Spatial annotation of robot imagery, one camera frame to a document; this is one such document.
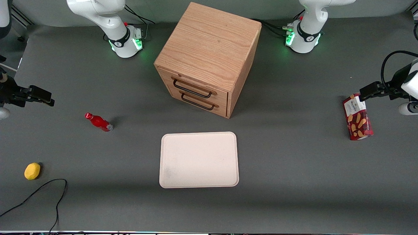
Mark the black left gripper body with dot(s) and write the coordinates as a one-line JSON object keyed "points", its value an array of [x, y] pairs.
{"points": [[395, 83]]}

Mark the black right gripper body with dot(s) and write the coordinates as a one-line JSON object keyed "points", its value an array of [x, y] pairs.
{"points": [[9, 91]]}

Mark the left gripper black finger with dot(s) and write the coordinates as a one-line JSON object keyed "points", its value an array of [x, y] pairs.
{"points": [[375, 89]]}

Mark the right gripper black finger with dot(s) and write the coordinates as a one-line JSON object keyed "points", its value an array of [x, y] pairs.
{"points": [[40, 94]]}

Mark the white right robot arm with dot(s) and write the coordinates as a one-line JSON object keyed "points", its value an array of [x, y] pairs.
{"points": [[107, 19]]}

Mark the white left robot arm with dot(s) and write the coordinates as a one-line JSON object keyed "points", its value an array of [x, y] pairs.
{"points": [[310, 32]]}

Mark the wooden drawer cabinet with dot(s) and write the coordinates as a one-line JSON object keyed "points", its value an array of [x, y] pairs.
{"points": [[212, 42]]}

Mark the red shortbread biscuit box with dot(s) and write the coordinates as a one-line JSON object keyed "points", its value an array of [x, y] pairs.
{"points": [[359, 124]]}

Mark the red bottle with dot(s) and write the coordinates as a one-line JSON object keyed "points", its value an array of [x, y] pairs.
{"points": [[98, 121]]}

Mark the yellow lemon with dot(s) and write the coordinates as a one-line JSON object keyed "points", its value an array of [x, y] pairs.
{"points": [[32, 171]]}

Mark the beige plastic tray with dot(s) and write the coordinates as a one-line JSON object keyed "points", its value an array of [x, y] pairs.
{"points": [[199, 160]]}

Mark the aluminium frame rail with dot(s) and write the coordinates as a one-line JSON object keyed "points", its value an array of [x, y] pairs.
{"points": [[23, 17]]}

